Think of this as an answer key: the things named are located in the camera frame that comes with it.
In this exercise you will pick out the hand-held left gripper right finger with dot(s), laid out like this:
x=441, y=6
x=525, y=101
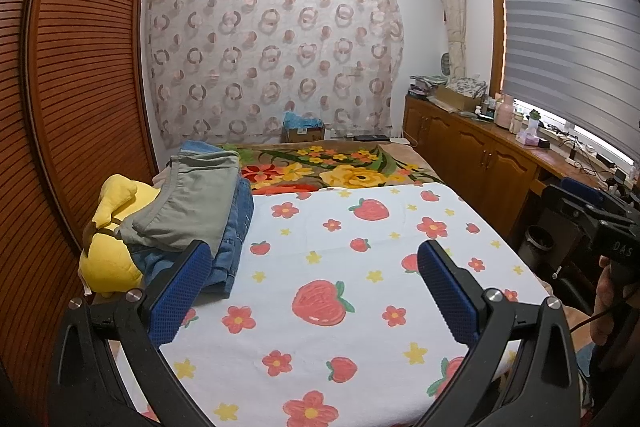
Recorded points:
x=447, y=297

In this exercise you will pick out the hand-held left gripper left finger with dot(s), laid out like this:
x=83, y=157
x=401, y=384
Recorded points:
x=182, y=292

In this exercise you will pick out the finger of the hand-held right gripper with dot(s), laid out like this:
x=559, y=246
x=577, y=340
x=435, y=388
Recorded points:
x=580, y=185
x=562, y=204

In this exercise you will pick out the grey pants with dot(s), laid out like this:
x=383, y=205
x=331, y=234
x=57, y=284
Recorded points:
x=190, y=202

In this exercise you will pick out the person's right hand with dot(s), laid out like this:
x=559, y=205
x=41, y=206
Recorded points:
x=607, y=302

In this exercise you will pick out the black trash bin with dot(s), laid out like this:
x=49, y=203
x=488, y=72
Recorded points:
x=535, y=247

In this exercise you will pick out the pink tissue pack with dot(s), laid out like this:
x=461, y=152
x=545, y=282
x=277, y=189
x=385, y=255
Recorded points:
x=529, y=138

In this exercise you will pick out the yellow plush toy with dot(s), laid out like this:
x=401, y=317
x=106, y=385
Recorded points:
x=110, y=267

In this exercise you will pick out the folded blue jeans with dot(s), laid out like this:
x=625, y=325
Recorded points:
x=235, y=232

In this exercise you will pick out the small potted plant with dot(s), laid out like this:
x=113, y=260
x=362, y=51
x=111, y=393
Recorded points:
x=535, y=116

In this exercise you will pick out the strawberry printed white blanket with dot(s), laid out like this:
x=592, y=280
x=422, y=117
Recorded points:
x=280, y=287

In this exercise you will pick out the wooden cabinet counter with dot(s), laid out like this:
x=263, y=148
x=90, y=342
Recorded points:
x=475, y=152

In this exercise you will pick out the pink bottle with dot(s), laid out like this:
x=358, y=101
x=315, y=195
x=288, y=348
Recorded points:
x=504, y=112

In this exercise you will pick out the grey window blind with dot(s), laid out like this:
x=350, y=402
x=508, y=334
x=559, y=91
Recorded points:
x=565, y=42

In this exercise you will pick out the floral patterned bag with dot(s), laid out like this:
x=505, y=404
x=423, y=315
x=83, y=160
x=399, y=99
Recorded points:
x=467, y=84

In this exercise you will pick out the open cardboard box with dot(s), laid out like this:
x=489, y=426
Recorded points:
x=452, y=99

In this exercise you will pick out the floral blanket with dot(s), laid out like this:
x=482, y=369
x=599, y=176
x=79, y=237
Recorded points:
x=350, y=172

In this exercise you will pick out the flat black device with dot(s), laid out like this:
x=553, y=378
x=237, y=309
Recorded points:
x=371, y=138

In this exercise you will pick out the small oval fan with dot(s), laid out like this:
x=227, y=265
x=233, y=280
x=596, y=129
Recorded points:
x=445, y=64

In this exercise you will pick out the stack of books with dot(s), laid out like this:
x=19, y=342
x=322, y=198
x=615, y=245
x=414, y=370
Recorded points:
x=425, y=84

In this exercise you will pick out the cardboard box with blue contents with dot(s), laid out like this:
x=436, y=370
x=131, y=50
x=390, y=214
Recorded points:
x=302, y=134

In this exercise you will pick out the tied floral drape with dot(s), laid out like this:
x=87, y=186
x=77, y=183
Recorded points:
x=455, y=7

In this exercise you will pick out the wooden louvered wardrobe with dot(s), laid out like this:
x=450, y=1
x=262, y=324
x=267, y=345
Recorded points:
x=85, y=82

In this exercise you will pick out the circle patterned curtain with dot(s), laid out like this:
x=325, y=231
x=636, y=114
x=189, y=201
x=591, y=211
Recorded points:
x=275, y=57

